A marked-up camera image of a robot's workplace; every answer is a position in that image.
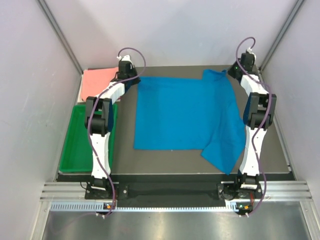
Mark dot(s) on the blue t shirt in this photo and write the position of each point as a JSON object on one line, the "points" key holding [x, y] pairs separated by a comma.
{"points": [[190, 114]]}

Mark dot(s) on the folded pink t shirt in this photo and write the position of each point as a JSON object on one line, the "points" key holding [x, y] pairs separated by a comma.
{"points": [[94, 81]]}

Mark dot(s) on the aluminium frame rail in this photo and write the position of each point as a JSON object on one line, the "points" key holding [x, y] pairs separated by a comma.
{"points": [[277, 191]]}

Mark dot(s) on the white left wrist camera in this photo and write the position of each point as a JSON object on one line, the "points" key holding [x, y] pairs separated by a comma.
{"points": [[126, 58]]}

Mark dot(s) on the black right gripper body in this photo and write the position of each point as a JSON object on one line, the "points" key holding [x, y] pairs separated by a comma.
{"points": [[234, 68]]}

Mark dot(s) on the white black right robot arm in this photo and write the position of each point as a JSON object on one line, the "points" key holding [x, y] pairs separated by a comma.
{"points": [[257, 117]]}

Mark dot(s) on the green plastic tray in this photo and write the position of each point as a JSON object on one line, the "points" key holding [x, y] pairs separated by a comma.
{"points": [[77, 155]]}

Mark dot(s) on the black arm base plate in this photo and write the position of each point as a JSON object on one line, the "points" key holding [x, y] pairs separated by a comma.
{"points": [[176, 194]]}

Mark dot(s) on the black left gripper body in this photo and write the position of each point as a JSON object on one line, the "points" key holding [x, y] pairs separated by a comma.
{"points": [[133, 72]]}

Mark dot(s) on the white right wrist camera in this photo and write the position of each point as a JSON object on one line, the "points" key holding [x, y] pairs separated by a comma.
{"points": [[250, 51]]}

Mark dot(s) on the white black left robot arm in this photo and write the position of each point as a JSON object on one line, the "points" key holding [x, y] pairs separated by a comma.
{"points": [[100, 121]]}

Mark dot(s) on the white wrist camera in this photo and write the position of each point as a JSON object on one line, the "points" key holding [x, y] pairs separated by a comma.
{"points": [[126, 58], [250, 51]]}

